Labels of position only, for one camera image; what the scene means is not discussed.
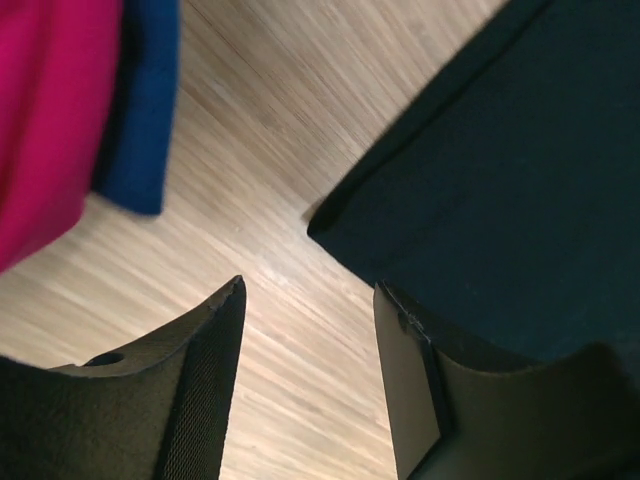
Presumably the blue t shirt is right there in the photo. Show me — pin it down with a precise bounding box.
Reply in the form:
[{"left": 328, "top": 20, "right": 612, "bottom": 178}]
[{"left": 92, "top": 0, "right": 181, "bottom": 216}]

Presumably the black t shirt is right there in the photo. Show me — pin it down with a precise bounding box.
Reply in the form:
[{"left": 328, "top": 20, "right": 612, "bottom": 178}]
[{"left": 308, "top": 1, "right": 639, "bottom": 375}]

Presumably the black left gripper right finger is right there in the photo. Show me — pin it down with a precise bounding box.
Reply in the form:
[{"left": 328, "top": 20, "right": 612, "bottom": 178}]
[{"left": 374, "top": 283, "right": 639, "bottom": 479}]

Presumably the pink t shirt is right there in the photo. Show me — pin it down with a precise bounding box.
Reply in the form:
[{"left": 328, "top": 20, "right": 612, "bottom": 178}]
[{"left": 1, "top": 1, "right": 123, "bottom": 270}]

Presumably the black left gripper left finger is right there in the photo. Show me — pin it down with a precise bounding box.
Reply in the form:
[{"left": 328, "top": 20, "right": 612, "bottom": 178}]
[{"left": 1, "top": 277, "right": 246, "bottom": 479}]

